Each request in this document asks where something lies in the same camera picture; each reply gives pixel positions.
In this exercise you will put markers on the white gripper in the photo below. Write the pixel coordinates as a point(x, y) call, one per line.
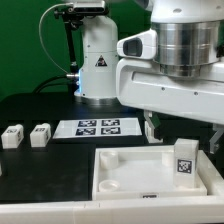
point(139, 84)

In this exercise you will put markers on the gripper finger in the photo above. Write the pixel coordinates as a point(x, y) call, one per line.
point(214, 141)

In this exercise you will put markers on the white square tabletop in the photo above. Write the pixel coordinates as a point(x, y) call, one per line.
point(138, 172)

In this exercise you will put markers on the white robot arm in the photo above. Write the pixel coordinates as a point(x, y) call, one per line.
point(177, 66)

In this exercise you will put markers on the white sheet with fiducial markers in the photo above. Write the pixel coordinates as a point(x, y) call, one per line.
point(86, 128)

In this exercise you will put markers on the white L-shaped obstacle fence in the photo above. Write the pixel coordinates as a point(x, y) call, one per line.
point(181, 210)

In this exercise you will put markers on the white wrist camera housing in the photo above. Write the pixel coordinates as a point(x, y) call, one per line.
point(141, 46)

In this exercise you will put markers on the grey camera on stand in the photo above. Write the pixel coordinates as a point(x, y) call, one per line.
point(88, 6)

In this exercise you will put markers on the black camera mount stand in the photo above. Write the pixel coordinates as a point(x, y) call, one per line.
point(72, 22)

